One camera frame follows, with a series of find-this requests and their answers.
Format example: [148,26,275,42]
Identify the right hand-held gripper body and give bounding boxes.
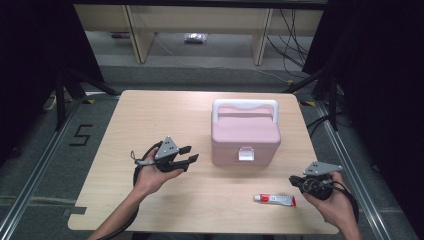
[297,161,344,201]

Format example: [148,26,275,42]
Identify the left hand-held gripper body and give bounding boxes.
[153,135,186,173]

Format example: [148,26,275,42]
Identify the white red ointment tube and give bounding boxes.
[253,193,298,208]

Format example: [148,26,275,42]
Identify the pink lidded box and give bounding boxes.
[210,98,282,168]

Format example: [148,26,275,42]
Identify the person's left hand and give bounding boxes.
[132,147,185,198]

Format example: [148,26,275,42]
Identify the person's right hand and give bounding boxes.
[302,171,358,231]

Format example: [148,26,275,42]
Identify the black metal stand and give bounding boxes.
[54,67,120,132]
[284,65,340,132]

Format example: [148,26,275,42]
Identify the grey tape strip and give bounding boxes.
[62,206,88,217]

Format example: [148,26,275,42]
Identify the clear plastic bag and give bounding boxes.
[184,32,209,44]

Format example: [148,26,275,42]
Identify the black curtain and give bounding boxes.
[302,0,424,231]
[0,0,105,166]

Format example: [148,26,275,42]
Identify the beige wooden desk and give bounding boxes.
[73,4,325,66]

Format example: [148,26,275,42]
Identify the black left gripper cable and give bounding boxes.
[96,141,164,240]

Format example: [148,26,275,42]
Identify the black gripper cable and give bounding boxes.
[329,184,361,224]
[96,141,164,240]

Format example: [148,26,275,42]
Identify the aluminium floor rail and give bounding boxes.
[79,90,121,98]
[0,99,83,240]
[315,100,392,240]

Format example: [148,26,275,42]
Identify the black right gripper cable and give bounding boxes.
[329,184,361,224]

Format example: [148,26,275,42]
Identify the black floor cables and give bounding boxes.
[305,114,330,138]

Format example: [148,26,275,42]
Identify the bundle of black cables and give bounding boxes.
[265,8,310,70]

